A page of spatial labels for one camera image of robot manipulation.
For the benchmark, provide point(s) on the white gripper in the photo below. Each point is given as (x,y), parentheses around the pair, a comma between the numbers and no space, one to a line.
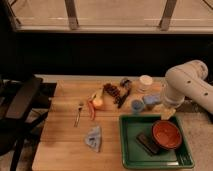
(167,113)

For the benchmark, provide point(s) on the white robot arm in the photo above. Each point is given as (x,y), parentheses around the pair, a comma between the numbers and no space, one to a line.
(188,80)

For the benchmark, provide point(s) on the blue sponge block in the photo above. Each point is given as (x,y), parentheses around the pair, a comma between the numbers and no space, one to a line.
(151,100)

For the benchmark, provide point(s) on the red-brown bowl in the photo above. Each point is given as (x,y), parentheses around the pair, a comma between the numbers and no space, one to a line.
(166,134)

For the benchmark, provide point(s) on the blue small cup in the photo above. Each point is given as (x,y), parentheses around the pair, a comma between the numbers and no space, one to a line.
(137,106)

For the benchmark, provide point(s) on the white lidded jar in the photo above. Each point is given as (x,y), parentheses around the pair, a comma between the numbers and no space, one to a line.
(145,82)

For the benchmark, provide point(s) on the black rectangular block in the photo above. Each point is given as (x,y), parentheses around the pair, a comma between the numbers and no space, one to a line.
(147,144)

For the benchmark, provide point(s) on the dark round small object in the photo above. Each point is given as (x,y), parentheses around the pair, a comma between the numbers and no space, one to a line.
(124,82)

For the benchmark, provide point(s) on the green plastic tray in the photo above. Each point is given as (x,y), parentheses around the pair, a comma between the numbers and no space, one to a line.
(135,156)

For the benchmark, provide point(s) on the dark grape bunch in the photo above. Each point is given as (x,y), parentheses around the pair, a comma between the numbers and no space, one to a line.
(113,91)

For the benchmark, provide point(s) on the blue crumpled cloth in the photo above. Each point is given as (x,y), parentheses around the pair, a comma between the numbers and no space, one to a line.
(94,138)

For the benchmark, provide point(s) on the metal fork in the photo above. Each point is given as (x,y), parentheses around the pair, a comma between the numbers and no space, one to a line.
(81,104)

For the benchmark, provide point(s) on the black office chair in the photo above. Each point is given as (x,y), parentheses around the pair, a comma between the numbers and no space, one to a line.
(14,128)

